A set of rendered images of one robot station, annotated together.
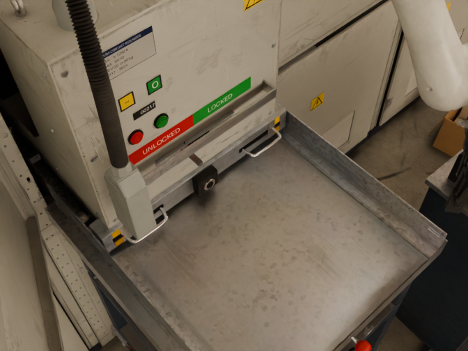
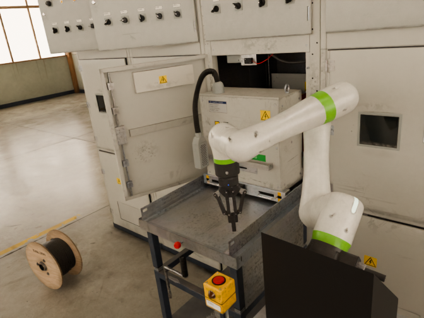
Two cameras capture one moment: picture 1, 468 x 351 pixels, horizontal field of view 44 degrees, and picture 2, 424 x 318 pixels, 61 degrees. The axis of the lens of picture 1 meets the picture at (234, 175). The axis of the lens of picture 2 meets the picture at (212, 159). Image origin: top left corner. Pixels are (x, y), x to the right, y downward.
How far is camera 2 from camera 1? 174 cm
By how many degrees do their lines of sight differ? 69
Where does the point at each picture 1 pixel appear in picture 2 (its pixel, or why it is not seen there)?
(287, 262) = (211, 217)
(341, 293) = (199, 231)
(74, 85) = (204, 105)
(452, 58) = (306, 188)
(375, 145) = not seen: outside the picture
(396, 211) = (245, 237)
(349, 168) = (264, 218)
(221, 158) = (249, 186)
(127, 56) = (218, 106)
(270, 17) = not seen: hidden behind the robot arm
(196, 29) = (241, 113)
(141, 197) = (196, 147)
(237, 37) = not seen: hidden behind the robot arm
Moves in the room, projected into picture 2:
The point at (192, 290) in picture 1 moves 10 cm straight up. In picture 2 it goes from (194, 201) to (192, 185)
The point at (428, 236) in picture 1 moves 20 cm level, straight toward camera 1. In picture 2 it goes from (233, 247) to (190, 240)
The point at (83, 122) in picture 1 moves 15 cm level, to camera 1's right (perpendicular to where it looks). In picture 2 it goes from (205, 120) to (209, 127)
